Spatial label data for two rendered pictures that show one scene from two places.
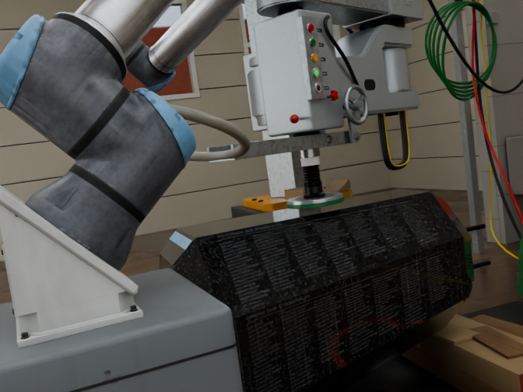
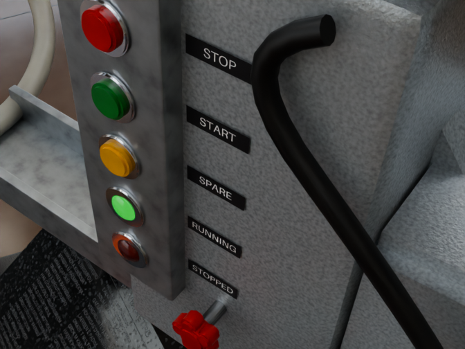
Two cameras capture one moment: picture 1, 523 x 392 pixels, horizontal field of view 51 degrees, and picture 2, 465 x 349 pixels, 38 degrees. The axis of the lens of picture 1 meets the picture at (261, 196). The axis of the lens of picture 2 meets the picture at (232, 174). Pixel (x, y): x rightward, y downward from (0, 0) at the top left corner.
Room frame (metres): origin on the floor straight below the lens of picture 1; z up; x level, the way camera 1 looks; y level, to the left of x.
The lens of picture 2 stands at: (1.95, -0.57, 1.68)
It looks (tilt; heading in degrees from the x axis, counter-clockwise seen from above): 47 degrees down; 81
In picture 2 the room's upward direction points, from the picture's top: 3 degrees clockwise
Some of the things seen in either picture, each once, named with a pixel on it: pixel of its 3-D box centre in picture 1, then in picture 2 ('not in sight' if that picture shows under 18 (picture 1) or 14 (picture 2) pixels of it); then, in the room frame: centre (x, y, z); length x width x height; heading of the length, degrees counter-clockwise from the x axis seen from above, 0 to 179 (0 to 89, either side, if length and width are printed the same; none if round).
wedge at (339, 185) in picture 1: (335, 186); not in sight; (2.90, -0.39, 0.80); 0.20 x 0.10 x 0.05; 152
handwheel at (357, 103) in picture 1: (348, 106); not in sight; (2.07, -0.37, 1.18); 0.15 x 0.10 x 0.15; 137
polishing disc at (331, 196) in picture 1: (314, 198); not in sight; (2.07, -0.20, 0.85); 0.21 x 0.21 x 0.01
